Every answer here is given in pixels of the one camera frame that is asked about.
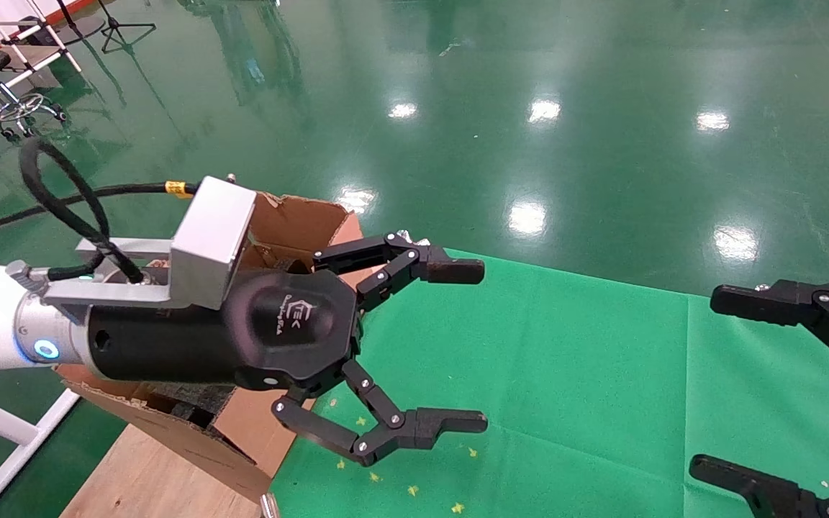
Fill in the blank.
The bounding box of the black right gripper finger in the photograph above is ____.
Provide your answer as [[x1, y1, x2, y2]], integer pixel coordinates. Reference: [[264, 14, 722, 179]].
[[688, 457, 829, 518], [709, 277, 829, 382]]

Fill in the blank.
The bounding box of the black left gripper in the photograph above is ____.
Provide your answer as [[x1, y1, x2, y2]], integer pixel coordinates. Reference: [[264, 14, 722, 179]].
[[87, 232, 489, 467]]

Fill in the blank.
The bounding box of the large open cardboard carton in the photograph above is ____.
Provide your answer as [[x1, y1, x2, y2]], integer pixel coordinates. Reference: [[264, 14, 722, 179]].
[[55, 191, 381, 504]]

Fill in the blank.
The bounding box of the green cloth mat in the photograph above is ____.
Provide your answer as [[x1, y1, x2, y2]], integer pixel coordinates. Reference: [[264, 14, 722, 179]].
[[268, 245, 829, 518]]

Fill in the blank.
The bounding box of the black tripod stand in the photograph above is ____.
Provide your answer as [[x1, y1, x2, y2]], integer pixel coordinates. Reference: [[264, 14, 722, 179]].
[[98, 0, 158, 55]]

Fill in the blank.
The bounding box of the white tube rack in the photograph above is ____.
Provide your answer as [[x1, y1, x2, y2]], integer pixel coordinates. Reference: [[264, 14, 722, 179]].
[[0, 0, 84, 146]]

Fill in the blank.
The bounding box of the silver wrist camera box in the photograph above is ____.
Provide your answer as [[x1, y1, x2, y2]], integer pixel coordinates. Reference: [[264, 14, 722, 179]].
[[44, 176, 257, 310]]

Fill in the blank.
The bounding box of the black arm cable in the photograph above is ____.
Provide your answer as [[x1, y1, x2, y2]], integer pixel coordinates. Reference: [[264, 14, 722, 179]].
[[0, 138, 203, 285]]

